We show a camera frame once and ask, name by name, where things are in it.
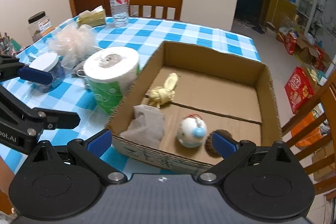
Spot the brown hair scrunchie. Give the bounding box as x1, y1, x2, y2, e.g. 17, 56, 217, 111
205, 129, 225, 158

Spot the white blue round plush toy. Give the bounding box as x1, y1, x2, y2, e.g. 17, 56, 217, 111
176, 114, 207, 148

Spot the grey sock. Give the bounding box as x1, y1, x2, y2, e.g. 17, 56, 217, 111
120, 105, 165, 149

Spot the pink mesh bath pouf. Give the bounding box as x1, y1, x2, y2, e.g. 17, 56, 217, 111
46, 24, 100, 70

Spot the yellow knotted cloth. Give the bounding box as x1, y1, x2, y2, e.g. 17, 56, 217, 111
147, 73, 178, 109

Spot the pen holder with pens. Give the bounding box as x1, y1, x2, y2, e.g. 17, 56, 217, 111
0, 32, 16, 57

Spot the round jar white lid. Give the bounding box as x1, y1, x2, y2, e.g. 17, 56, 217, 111
29, 52, 65, 93

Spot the clear jar black lid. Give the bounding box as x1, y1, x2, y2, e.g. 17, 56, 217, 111
28, 11, 53, 42

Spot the cardboard box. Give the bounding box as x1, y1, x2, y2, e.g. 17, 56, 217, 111
107, 41, 282, 174

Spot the toilet paper roll green wrap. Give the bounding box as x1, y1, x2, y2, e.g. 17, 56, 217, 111
83, 47, 139, 114

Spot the orange bag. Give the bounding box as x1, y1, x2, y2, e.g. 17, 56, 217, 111
290, 111, 326, 149

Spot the red gift box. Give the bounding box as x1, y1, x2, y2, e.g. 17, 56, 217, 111
285, 67, 314, 114

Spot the gold tissue pack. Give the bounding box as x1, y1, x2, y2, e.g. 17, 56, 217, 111
76, 6, 106, 27

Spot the wooden chair right side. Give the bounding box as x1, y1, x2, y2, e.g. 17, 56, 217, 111
282, 72, 336, 195

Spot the open cardboard carton on floor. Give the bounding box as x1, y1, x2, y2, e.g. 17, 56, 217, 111
294, 34, 333, 71

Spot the clear plastic water bottle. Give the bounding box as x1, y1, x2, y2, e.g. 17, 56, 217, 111
109, 0, 129, 28

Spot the wooden cabinet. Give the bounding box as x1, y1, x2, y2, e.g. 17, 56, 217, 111
265, 0, 297, 28

